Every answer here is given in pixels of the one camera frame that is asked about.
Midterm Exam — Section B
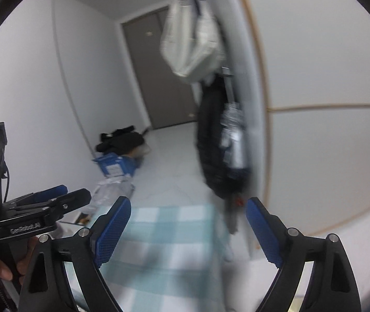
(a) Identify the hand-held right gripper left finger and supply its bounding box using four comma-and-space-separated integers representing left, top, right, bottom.
17, 196, 132, 312

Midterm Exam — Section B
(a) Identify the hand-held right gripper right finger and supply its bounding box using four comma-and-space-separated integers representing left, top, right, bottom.
245, 197, 363, 312

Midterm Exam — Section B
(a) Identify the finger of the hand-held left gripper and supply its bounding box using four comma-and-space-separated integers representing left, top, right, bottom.
47, 188, 92, 222
4, 185, 69, 208

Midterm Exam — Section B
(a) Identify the clear plastic bag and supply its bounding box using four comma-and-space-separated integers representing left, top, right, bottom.
89, 175, 136, 212

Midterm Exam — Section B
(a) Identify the blue cardboard box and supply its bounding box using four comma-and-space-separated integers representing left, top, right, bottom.
92, 153, 137, 178

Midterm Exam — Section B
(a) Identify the blue checked tablecloth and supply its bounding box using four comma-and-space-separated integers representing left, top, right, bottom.
100, 203, 238, 312

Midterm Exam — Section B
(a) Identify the pile of black clothes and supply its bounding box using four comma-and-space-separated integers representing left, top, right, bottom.
95, 126, 145, 154

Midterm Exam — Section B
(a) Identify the white wardrobe wood trim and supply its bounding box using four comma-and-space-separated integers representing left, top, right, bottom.
218, 0, 370, 238

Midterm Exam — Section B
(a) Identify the silver folded umbrella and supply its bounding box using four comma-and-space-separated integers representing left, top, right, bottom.
219, 67, 251, 170

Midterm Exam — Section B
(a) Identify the black hanging jacket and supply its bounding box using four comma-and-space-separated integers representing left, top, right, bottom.
194, 71, 251, 199

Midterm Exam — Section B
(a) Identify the grey-brown door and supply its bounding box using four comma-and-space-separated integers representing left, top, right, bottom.
120, 6, 202, 130

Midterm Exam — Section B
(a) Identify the white hanging bag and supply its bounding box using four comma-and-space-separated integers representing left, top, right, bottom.
160, 0, 223, 83

